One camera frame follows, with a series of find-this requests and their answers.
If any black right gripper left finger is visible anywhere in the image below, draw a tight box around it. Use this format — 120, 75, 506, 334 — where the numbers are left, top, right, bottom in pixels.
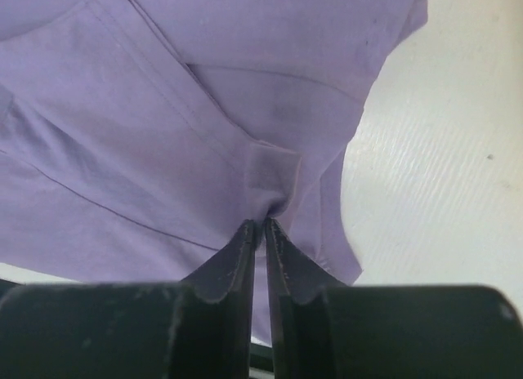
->
1, 221, 257, 378

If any purple t shirt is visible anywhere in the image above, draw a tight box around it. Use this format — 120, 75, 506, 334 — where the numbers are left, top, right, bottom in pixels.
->
0, 0, 436, 343

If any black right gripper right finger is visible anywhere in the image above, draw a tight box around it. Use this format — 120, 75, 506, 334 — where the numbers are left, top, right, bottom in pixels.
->
265, 219, 522, 378

